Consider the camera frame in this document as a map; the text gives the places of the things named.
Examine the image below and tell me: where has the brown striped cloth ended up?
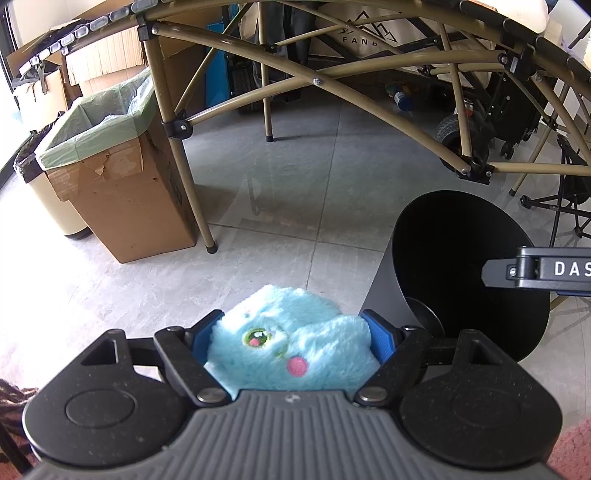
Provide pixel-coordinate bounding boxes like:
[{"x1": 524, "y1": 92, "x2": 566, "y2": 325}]
[{"x1": 0, "y1": 378, "x2": 41, "y2": 476}]

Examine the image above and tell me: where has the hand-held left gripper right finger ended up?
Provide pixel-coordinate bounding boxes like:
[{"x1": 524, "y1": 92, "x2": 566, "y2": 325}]
[{"x1": 353, "y1": 309, "x2": 513, "y2": 409}]

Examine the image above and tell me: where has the cream trash can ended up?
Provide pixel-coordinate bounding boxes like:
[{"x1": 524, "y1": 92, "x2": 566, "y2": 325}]
[{"x1": 14, "y1": 122, "x2": 90, "y2": 241}]

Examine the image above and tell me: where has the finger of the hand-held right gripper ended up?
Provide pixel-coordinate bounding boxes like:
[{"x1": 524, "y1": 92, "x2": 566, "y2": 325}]
[{"x1": 481, "y1": 258, "x2": 519, "y2": 289}]

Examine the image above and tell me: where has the tan folding table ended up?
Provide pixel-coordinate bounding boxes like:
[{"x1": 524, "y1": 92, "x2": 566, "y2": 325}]
[{"x1": 18, "y1": 0, "x2": 591, "y2": 254}]

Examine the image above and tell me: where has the large brown cardboard box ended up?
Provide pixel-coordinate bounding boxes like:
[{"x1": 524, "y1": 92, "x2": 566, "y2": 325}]
[{"x1": 45, "y1": 122, "x2": 200, "y2": 264}]

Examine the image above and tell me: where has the blue plush toy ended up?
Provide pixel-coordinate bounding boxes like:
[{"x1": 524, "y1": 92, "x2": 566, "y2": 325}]
[{"x1": 203, "y1": 285, "x2": 382, "y2": 400}]

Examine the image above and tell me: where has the black folding chair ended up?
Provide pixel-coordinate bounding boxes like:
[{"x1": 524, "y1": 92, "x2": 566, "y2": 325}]
[{"x1": 519, "y1": 133, "x2": 591, "y2": 241}]

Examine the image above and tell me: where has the plain cardboard box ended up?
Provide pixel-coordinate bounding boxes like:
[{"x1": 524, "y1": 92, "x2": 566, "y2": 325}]
[{"x1": 58, "y1": 21, "x2": 149, "y2": 97}]

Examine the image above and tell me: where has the blue box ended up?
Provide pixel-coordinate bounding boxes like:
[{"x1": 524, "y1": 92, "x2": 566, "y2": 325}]
[{"x1": 204, "y1": 4, "x2": 242, "y2": 108}]

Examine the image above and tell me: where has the green plastic bag liner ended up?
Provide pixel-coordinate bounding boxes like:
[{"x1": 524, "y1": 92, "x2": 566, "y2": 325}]
[{"x1": 36, "y1": 69, "x2": 155, "y2": 171}]

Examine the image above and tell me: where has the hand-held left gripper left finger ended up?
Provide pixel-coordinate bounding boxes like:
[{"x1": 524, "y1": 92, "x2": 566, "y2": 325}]
[{"x1": 81, "y1": 309, "x2": 234, "y2": 409}]

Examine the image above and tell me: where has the pink fuzzy cloth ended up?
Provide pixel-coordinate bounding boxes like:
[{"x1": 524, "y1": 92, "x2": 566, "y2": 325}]
[{"x1": 547, "y1": 422, "x2": 591, "y2": 480}]

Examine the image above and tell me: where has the black plastic bag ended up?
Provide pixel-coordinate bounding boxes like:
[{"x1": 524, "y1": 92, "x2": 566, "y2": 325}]
[{"x1": 231, "y1": 58, "x2": 269, "y2": 114}]

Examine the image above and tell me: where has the black trash bin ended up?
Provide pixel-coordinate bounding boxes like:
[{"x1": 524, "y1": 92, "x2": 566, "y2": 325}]
[{"x1": 365, "y1": 190, "x2": 552, "y2": 363}]

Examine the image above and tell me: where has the black suitcase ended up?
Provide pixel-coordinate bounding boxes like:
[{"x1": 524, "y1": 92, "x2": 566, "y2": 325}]
[{"x1": 485, "y1": 65, "x2": 555, "y2": 158}]

